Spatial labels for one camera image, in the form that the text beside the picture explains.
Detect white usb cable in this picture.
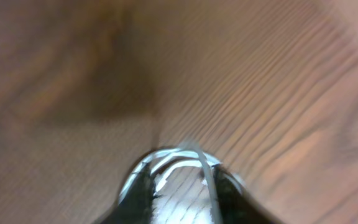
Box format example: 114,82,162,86
118,141,245,224

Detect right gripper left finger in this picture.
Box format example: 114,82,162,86
100,163,155,224

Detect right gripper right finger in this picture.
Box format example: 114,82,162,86
213,165,278,224

